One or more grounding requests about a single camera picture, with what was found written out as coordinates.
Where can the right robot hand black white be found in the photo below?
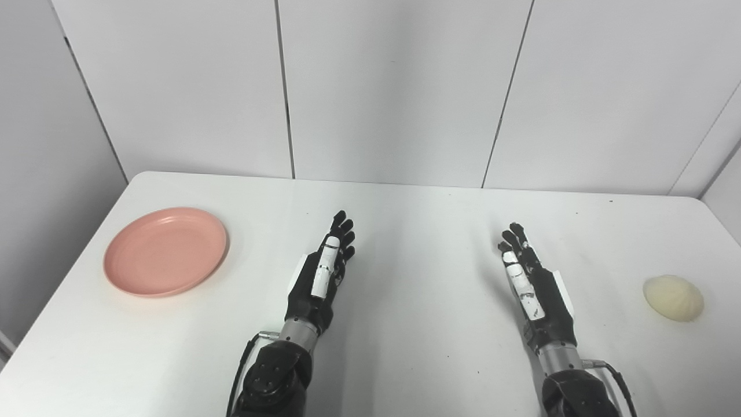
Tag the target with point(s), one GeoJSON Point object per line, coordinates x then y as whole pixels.
{"type": "Point", "coordinates": [538, 289]}

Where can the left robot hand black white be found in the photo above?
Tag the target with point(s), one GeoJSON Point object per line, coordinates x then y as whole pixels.
{"type": "Point", "coordinates": [317, 284]}

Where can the cream steamed bun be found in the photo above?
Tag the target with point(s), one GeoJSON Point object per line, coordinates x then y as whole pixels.
{"type": "Point", "coordinates": [673, 297]}

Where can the pink round plate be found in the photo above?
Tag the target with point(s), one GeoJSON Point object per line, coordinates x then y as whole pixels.
{"type": "Point", "coordinates": [166, 252]}

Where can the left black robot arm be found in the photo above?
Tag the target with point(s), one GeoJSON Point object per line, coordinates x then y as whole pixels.
{"type": "Point", "coordinates": [278, 370]}

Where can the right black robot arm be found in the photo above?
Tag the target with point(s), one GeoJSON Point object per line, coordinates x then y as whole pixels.
{"type": "Point", "coordinates": [570, 382]}

